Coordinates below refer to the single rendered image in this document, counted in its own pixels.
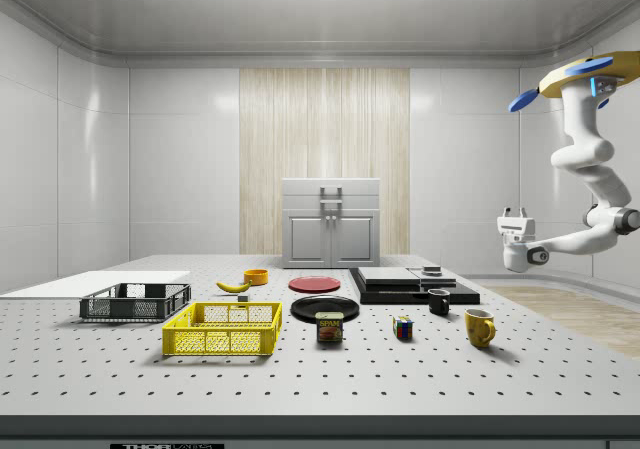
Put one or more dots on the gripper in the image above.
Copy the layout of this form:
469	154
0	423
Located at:
517	226

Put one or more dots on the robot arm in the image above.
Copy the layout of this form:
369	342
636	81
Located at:
582	119

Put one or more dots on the yellow mug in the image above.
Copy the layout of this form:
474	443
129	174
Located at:
477	328

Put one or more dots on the black mug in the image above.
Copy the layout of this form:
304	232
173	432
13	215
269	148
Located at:
437	303

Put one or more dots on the black stove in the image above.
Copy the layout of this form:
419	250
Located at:
390	275

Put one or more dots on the puzzle cube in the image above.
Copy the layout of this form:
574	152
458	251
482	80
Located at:
403	328

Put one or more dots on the red plate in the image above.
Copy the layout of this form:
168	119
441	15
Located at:
314	284

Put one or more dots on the white cabinet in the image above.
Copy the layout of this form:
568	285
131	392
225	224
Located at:
305	239

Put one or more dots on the flat-sided can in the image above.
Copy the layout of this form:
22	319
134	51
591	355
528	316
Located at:
329	328

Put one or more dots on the black plate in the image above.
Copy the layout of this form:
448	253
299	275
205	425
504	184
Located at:
310	306

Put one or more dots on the yellow bowl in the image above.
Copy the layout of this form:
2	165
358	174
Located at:
255	278

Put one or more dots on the banana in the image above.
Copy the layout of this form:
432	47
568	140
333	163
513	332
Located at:
232	287

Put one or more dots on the yellow basket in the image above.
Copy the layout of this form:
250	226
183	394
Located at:
220	341

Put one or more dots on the dark grey basket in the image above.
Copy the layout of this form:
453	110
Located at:
130	309

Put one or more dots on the white board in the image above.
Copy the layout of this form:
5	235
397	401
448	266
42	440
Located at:
75	283

